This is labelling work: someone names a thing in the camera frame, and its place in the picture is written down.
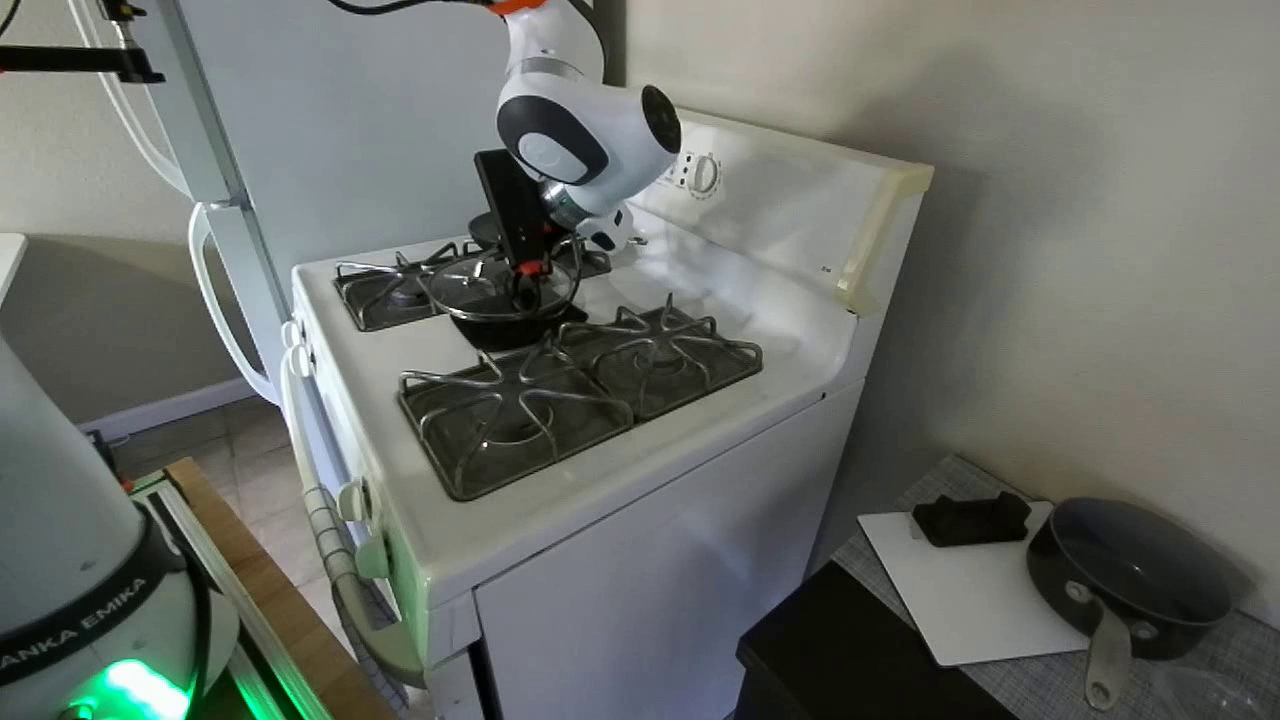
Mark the black gripper red ring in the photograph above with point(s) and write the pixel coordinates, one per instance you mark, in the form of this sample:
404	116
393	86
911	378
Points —
545	276

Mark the refrigerator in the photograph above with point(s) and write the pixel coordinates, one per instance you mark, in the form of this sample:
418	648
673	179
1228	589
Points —
360	121

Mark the white gas stove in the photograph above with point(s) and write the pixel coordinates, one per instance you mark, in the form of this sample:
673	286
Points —
641	573

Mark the wooden board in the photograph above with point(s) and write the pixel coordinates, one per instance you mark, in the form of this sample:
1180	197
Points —
266	601

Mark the black box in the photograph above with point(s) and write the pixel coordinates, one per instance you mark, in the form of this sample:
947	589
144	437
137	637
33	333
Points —
855	652

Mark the small black flat object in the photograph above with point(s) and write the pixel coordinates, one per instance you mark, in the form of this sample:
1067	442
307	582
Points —
971	521

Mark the white rectangular board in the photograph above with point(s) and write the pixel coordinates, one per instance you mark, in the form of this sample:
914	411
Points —
972	601

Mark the aluminium rail frame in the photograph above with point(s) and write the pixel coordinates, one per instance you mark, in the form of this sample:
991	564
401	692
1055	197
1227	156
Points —
234	627

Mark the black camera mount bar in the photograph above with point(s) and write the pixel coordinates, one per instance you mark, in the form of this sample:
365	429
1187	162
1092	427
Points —
81	63

